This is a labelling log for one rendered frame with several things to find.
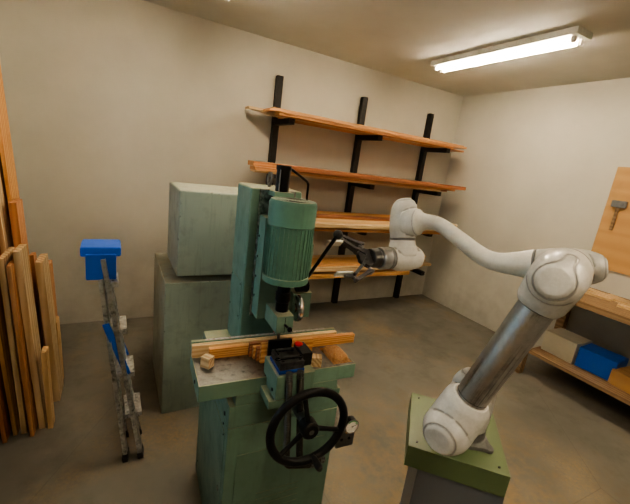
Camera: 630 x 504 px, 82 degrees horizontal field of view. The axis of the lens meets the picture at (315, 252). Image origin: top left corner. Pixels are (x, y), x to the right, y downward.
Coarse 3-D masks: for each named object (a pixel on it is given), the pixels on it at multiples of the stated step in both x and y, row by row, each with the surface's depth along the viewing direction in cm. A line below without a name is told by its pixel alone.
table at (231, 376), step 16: (320, 352) 148; (192, 368) 129; (224, 368) 128; (240, 368) 129; (256, 368) 131; (320, 368) 136; (336, 368) 139; (352, 368) 143; (208, 384) 118; (224, 384) 120; (240, 384) 123; (256, 384) 126; (208, 400) 119; (272, 400) 119
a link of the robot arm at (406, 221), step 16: (400, 208) 142; (416, 208) 143; (400, 224) 142; (416, 224) 139; (432, 224) 136; (448, 224) 133; (448, 240) 134; (464, 240) 129; (480, 256) 125; (496, 256) 122; (512, 256) 118; (528, 256) 114; (512, 272) 118
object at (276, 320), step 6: (270, 306) 144; (270, 312) 142; (276, 312) 139; (288, 312) 141; (270, 318) 142; (276, 318) 136; (282, 318) 136; (288, 318) 137; (270, 324) 142; (276, 324) 136; (282, 324) 137; (288, 324) 138; (276, 330) 137; (282, 330) 138
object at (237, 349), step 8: (312, 336) 152; (320, 336) 153; (328, 336) 154; (336, 336) 155; (344, 336) 157; (352, 336) 159; (240, 344) 138; (248, 344) 139; (320, 344) 152; (328, 344) 154; (216, 352) 133; (224, 352) 134; (232, 352) 136; (240, 352) 137
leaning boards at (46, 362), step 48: (0, 96) 210; (0, 144) 207; (0, 192) 200; (0, 240) 200; (0, 288) 186; (48, 288) 214; (0, 336) 182; (48, 336) 214; (0, 384) 188; (48, 384) 198
